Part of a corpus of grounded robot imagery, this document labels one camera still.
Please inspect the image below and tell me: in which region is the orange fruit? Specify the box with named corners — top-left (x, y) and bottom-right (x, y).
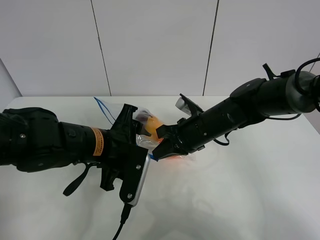
top-left (157, 141), bottom-right (196, 162)

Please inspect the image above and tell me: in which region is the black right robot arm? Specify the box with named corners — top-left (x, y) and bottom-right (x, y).
top-left (152, 71), bottom-right (320, 160)

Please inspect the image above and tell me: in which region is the yellow pear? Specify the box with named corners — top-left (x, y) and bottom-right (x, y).
top-left (145, 115), bottom-right (164, 141)

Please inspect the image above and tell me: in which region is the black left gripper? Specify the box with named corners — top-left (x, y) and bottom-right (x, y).
top-left (100, 104), bottom-right (152, 191)

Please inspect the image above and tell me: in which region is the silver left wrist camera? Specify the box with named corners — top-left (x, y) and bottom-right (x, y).
top-left (119, 153), bottom-right (151, 207)

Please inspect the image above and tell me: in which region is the dark purple eggplant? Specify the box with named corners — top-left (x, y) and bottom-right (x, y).
top-left (136, 113), bottom-right (151, 122)

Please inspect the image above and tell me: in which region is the clear zip bag blue seal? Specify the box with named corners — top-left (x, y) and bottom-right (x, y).
top-left (93, 96), bottom-right (197, 163)

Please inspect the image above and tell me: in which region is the black left camera cable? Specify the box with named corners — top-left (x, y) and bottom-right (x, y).
top-left (111, 203), bottom-right (132, 240)

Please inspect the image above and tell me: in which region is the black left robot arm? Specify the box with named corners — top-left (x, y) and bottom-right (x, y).
top-left (0, 104), bottom-right (150, 206)

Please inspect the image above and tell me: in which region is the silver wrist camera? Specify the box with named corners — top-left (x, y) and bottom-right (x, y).
top-left (119, 153), bottom-right (151, 207)
top-left (175, 93), bottom-right (204, 117)

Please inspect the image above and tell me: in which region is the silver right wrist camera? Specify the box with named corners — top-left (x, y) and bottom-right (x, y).
top-left (175, 93), bottom-right (204, 117)

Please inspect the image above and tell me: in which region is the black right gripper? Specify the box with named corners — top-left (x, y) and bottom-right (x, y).
top-left (152, 99), bottom-right (240, 160)

